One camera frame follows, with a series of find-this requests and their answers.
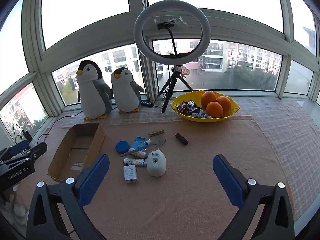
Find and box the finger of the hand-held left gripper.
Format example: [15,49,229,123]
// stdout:
[11,142,48,161]
[9,140,30,157]

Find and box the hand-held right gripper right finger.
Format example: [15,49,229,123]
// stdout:
[212,154,295,240]

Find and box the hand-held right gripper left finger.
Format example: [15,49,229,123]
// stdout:
[26,153,110,240]

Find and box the cardboard box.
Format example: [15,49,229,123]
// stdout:
[47,123,106,183]

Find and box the white charger adapter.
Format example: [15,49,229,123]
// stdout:
[122,161,138,183]

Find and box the blue round lid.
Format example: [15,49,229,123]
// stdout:
[115,141,129,154]

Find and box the white patterned lighter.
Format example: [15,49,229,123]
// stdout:
[124,158,147,167]

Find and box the pink bottle with grey cap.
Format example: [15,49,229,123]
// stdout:
[128,148,148,158]

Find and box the blue phone stand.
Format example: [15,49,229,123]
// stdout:
[129,136,150,153]

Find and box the black cylinder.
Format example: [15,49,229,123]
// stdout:
[175,133,189,145]

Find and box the white plug-in device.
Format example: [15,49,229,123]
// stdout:
[147,149,167,177]

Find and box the grey spoon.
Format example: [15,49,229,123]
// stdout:
[119,136,166,158]

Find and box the orange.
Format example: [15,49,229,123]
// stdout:
[215,96,232,113]
[201,91,217,110]
[206,101,224,118]

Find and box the yellow bowl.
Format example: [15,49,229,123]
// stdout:
[170,91,241,123]

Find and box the checkered cloth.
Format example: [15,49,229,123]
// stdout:
[57,97,320,223]

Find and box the pile of wrapped candies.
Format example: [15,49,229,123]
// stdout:
[176,100,212,118]

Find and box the large penguin plush toy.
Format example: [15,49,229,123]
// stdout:
[76,60,113,120]

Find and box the small penguin plush toy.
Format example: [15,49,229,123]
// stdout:
[110,67,145,114]

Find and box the black tripod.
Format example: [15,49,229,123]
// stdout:
[157,65,194,113]

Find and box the paper tag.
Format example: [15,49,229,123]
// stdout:
[174,65,191,77]

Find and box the black phone holder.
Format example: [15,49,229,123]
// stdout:
[152,17,187,57]

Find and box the white ring light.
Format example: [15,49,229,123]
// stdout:
[133,0,212,64]

